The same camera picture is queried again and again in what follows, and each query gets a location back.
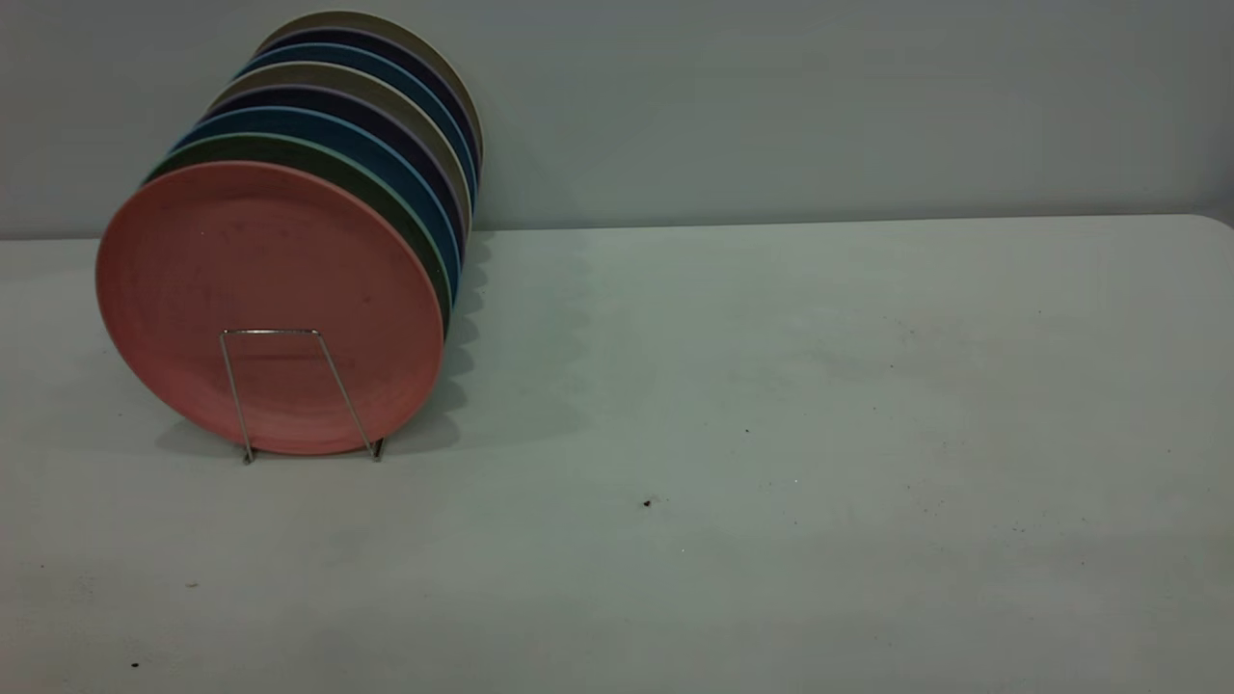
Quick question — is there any pink plate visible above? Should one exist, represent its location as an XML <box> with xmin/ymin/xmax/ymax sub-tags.
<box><xmin>95</xmin><ymin>161</ymin><xmax>445</xmax><ymax>457</ymax></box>

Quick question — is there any blue plate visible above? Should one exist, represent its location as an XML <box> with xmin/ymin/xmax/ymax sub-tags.
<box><xmin>174</xmin><ymin>106</ymin><xmax>462</xmax><ymax>302</ymax></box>
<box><xmin>239</xmin><ymin>42</ymin><xmax>478</xmax><ymax>205</ymax></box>

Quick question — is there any dark purple plate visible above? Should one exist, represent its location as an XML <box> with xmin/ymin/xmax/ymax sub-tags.
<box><xmin>202</xmin><ymin>85</ymin><xmax>468</xmax><ymax>263</ymax></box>
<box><xmin>256</xmin><ymin>27</ymin><xmax>481</xmax><ymax>176</ymax></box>

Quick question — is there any green plate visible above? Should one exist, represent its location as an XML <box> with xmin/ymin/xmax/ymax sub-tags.
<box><xmin>143</xmin><ymin>133</ymin><xmax>454</xmax><ymax>334</ymax></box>

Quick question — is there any beige plate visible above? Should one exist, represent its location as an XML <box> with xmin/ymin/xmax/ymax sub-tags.
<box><xmin>262</xmin><ymin>11</ymin><xmax>485</xmax><ymax>176</ymax></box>
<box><xmin>210</xmin><ymin>62</ymin><xmax>473</xmax><ymax>238</ymax></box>

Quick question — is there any metal wire plate rack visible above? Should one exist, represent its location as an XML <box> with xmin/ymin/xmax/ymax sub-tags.
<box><xmin>219</xmin><ymin>328</ymin><xmax>387</xmax><ymax>465</ymax></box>

